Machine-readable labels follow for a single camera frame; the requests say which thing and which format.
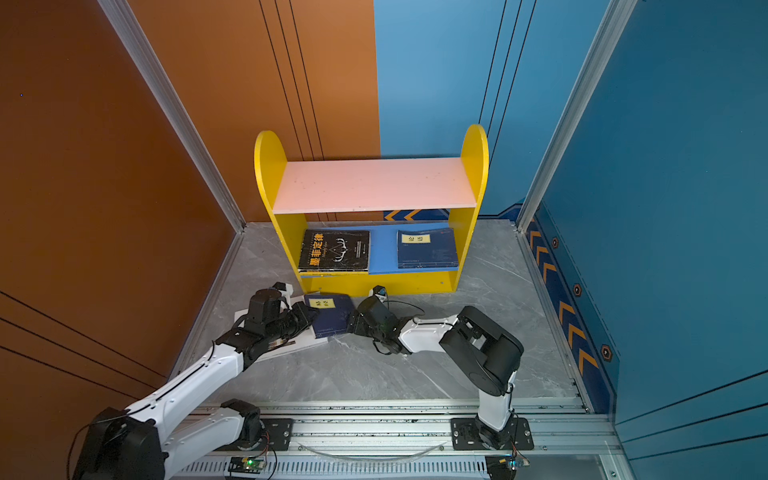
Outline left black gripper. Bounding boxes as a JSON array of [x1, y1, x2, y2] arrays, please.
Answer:
[[266, 302, 322, 345]]

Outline navy book bottom yellow label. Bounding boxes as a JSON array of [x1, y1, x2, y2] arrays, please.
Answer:
[[304, 294, 355, 338]]

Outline navy book yellow label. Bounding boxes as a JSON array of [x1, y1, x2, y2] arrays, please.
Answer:
[[304, 294, 355, 338], [397, 228, 459, 269]]

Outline dark book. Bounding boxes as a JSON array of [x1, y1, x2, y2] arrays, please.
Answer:
[[298, 229, 371, 272]]

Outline yellow cartoon cover book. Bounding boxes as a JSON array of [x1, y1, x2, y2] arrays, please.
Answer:
[[299, 270, 369, 277]]

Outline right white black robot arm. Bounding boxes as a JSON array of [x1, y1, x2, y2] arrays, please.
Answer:
[[347, 295, 524, 450]]

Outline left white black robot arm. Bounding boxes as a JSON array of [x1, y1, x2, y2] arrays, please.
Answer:
[[66, 283, 319, 479]]

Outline white brown patterned booklet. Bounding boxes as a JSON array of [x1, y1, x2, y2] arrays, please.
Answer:
[[217, 310, 327, 369]]

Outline yellow pink blue bookshelf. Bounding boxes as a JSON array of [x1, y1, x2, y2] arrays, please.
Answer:
[[254, 125, 490, 297]]

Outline left green circuit board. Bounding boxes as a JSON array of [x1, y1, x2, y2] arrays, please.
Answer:
[[227, 457, 269, 476]]

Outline right small circuit board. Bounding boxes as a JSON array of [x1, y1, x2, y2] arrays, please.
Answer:
[[485, 455, 530, 480]]

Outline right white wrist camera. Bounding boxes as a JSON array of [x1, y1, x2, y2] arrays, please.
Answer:
[[370, 285, 388, 302]]

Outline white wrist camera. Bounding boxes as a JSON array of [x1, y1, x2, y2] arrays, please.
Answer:
[[272, 282, 294, 307], [370, 285, 388, 302]]

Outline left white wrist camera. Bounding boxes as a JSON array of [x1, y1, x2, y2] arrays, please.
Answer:
[[272, 282, 294, 307]]

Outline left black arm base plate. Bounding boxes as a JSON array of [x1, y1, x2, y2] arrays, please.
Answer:
[[226, 418, 294, 452]]

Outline aluminium rail frame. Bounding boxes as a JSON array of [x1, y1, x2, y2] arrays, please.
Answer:
[[107, 398, 637, 480]]

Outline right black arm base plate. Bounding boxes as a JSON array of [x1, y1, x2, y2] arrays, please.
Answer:
[[450, 415, 535, 451]]

